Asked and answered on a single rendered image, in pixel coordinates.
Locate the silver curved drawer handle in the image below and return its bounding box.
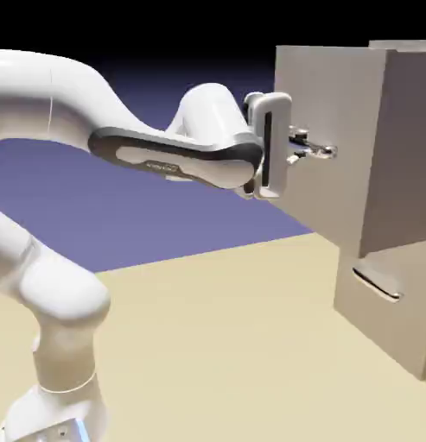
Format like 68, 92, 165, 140
296, 136, 339, 161
351, 267, 403, 304

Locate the beige cabinet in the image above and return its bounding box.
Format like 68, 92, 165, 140
332, 39, 426, 387

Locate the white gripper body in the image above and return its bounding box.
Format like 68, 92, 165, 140
249, 92, 293, 200

